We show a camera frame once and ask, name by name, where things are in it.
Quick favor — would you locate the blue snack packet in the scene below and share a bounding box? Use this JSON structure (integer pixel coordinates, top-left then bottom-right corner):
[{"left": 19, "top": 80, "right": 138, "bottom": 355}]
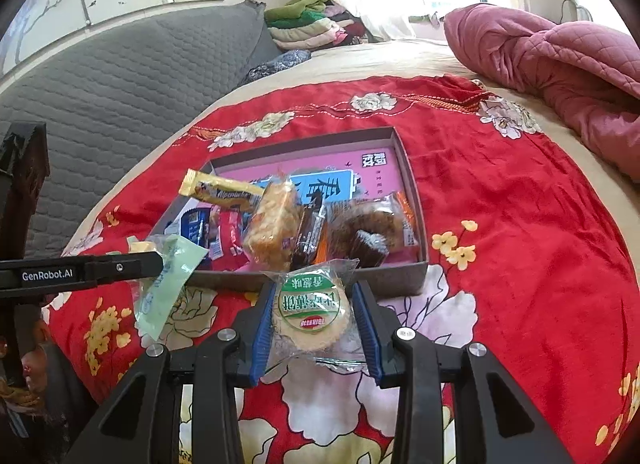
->
[{"left": 180, "top": 208, "right": 213, "bottom": 247}]

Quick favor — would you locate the round brown cake packet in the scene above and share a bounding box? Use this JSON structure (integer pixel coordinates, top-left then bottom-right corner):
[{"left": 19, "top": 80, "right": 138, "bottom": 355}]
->
[{"left": 325, "top": 194, "right": 421, "bottom": 260}]

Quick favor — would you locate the pink quilt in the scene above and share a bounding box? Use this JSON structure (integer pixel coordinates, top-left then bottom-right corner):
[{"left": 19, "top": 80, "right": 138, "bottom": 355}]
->
[{"left": 444, "top": 3, "right": 640, "bottom": 180}]

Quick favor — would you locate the yellow candy bar packet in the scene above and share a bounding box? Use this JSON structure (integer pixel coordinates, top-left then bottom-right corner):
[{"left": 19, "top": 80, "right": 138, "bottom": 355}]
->
[{"left": 179, "top": 169, "right": 266, "bottom": 210}]

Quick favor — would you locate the white cable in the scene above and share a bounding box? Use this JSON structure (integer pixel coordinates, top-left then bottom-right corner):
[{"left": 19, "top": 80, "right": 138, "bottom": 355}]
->
[{"left": 560, "top": 0, "right": 596, "bottom": 22}]

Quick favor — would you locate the dark brown chocolate packet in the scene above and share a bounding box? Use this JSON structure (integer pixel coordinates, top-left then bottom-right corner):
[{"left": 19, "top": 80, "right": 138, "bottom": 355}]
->
[{"left": 290, "top": 204, "right": 328, "bottom": 270}]

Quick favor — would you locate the dark blue patterned pillow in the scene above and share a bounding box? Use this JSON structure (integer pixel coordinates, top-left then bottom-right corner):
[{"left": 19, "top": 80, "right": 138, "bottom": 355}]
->
[{"left": 240, "top": 49, "right": 313, "bottom": 88}]

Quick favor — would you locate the dark wooden furniture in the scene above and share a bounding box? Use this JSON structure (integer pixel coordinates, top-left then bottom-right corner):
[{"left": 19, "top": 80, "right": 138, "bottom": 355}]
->
[{"left": 0, "top": 121, "right": 51, "bottom": 262}]

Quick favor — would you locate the round biscuit packet green label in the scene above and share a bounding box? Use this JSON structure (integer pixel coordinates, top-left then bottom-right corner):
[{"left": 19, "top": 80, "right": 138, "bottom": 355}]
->
[{"left": 260, "top": 259, "right": 368, "bottom": 370}]

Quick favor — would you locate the grey box with pink print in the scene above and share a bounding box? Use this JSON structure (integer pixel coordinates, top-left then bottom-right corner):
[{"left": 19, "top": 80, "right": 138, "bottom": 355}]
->
[{"left": 147, "top": 127, "right": 430, "bottom": 302}]

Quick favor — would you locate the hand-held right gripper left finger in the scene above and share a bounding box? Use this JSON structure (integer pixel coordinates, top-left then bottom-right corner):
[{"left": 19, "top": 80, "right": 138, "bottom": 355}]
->
[{"left": 64, "top": 281, "right": 278, "bottom": 464}]

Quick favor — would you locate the red snack packet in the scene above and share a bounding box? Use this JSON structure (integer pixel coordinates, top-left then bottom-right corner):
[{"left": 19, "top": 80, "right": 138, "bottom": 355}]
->
[{"left": 220, "top": 209, "right": 248, "bottom": 257}]

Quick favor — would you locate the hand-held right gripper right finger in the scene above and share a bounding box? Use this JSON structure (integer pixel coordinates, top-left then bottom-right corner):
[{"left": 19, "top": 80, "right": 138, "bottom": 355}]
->
[{"left": 351, "top": 281, "right": 575, "bottom": 464}]

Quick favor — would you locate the stack of folded clothes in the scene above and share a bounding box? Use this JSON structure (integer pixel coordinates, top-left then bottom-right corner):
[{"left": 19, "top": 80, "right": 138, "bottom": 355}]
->
[{"left": 264, "top": 0, "right": 373, "bottom": 51}]

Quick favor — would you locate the grey quilted cover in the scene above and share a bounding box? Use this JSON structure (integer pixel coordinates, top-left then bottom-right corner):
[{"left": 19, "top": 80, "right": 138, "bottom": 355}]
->
[{"left": 0, "top": 2, "right": 281, "bottom": 245}]

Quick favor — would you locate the pale green snack packet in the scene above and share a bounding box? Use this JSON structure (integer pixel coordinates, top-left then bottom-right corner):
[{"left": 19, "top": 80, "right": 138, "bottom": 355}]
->
[{"left": 131, "top": 234, "right": 211, "bottom": 340}]

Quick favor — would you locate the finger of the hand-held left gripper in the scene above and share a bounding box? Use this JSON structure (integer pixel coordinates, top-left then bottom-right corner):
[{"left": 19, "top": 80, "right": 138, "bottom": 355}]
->
[{"left": 82, "top": 251, "right": 165, "bottom": 287}]

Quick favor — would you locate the puffed rice bar packet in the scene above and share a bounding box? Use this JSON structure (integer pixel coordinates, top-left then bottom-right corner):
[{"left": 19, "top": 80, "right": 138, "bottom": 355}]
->
[{"left": 242, "top": 179, "right": 303, "bottom": 270}]

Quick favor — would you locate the brown chocolate bar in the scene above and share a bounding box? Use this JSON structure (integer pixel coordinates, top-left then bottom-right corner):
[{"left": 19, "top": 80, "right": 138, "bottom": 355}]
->
[{"left": 347, "top": 229, "right": 390, "bottom": 267}]

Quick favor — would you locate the red floral cloth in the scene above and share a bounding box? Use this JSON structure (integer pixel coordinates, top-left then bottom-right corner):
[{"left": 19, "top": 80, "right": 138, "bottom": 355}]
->
[{"left": 42, "top": 75, "right": 640, "bottom": 464}]

